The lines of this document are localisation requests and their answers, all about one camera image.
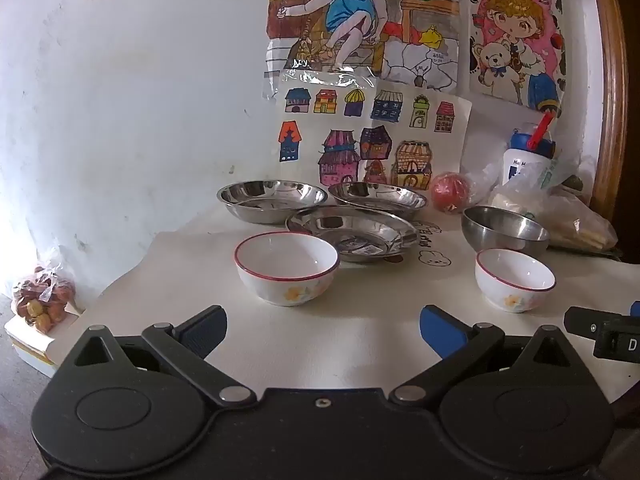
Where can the white blue water bottle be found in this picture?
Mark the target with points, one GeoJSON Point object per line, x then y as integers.
{"type": "Point", "coordinates": [522, 165]}

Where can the coloured houses drawing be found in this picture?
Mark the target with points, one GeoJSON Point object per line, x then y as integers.
{"type": "Point", "coordinates": [350, 130]}

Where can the small white red-rimmed bowl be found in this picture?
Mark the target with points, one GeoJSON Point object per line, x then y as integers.
{"type": "Point", "coordinates": [515, 270]}

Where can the white box with yellow edge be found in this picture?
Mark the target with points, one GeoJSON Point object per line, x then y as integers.
{"type": "Point", "coordinates": [30, 345]}

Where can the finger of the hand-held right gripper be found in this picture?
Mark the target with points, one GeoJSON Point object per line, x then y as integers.
{"type": "Point", "coordinates": [582, 324]}

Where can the clear bag of white pastries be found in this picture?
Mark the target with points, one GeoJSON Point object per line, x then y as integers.
{"type": "Point", "coordinates": [580, 225]}

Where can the large white red-rimmed bowl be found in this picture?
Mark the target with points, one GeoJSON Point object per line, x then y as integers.
{"type": "Point", "coordinates": [285, 260]}

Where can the plain steel plate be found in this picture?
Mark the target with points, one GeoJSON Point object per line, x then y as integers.
{"type": "Point", "coordinates": [377, 195]}
{"type": "Point", "coordinates": [270, 197]}

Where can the wooden frame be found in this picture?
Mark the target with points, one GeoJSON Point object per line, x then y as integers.
{"type": "Point", "coordinates": [615, 85]}

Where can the stainless steel bowl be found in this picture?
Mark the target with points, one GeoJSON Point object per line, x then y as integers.
{"type": "Point", "coordinates": [500, 227]}

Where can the bag of small fruits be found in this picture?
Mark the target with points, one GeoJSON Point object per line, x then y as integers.
{"type": "Point", "coordinates": [42, 300]}

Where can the white printed table mat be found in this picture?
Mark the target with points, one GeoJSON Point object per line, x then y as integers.
{"type": "Point", "coordinates": [375, 312]}

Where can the clear plastic bag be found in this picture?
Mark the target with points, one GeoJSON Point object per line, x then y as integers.
{"type": "Point", "coordinates": [482, 180]}

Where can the steel plate with label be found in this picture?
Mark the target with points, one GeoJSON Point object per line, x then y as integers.
{"type": "Point", "coordinates": [350, 232]}

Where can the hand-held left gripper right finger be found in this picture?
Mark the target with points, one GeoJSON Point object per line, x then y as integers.
{"type": "Point", "coordinates": [442, 332]}

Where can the girl with teddy bear drawing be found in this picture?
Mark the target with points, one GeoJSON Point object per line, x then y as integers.
{"type": "Point", "coordinates": [515, 35]}

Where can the child with fan drawing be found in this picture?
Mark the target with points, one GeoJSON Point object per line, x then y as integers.
{"type": "Point", "coordinates": [350, 15]}

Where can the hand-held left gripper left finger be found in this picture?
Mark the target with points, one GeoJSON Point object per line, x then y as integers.
{"type": "Point", "coordinates": [200, 332]}

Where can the red tomato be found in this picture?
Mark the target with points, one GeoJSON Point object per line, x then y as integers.
{"type": "Point", "coordinates": [449, 192]}

